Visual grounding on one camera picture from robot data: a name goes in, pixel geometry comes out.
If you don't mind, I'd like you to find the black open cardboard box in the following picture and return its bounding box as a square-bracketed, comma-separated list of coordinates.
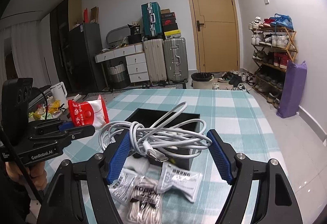
[124, 107, 201, 171]

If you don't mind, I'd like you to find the dark refrigerator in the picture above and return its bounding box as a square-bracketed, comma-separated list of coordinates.
[69, 23, 106, 93]

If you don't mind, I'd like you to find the wooden shoe rack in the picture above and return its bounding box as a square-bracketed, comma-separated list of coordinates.
[251, 27, 298, 108]

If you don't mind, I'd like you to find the white usb cable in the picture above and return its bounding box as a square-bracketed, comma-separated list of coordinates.
[97, 101, 214, 164]

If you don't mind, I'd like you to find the white drawer desk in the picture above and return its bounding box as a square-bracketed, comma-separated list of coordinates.
[95, 43, 150, 90]

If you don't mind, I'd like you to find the stack of shoe boxes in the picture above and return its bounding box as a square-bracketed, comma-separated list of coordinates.
[161, 9, 181, 39]

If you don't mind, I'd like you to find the white medicine sachet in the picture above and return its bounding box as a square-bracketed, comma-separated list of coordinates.
[109, 168, 138, 205]
[157, 161, 203, 203]

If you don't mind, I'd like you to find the teal suitcase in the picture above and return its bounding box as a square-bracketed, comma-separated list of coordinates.
[141, 2, 163, 38]

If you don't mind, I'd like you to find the person's left hand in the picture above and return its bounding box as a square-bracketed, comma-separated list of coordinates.
[6, 161, 48, 191]

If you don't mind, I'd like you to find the purple fabric bag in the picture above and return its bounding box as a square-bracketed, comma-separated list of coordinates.
[277, 60, 307, 118]

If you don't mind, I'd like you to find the blue plastic bag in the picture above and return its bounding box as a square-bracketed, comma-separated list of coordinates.
[270, 13, 294, 30]

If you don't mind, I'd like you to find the beige suitcase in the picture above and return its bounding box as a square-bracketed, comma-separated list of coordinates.
[143, 39, 167, 82]

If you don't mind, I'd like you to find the wooden door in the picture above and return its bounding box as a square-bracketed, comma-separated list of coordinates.
[189, 0, 240, 72]

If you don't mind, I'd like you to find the woven laundry basket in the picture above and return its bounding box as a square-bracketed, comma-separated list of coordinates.
[108, 61, 130, 90]

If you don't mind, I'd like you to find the adidas shoelaces plastic bag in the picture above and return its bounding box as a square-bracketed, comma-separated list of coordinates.
[127, 176, 163, 224]

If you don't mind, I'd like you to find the silver suitcase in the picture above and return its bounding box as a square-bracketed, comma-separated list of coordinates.
[163, 37, 188, 83]

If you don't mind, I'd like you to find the grey low cabinet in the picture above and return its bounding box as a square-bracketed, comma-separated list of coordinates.
[28, 86, 68, 122]

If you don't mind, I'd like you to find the white electric kettle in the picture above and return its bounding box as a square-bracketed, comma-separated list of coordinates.
[50, 82, 68, 109]

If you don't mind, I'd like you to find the white plush toy keychain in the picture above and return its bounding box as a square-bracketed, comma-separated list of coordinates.
[124, 156, 150, 175]

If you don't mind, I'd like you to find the tall wooden cabinet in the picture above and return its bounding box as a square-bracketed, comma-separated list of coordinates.
[50, 0, 83, 92]

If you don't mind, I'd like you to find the teal checkered tablecloth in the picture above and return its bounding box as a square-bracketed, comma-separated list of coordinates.
[43, 88, 289, 224]

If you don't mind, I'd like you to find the red white tissue packet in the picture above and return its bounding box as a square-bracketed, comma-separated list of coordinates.
[68, 95, 109, 129]

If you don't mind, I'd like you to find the oval mirror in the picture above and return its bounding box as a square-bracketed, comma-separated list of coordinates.
[106, 25, 130, 49]

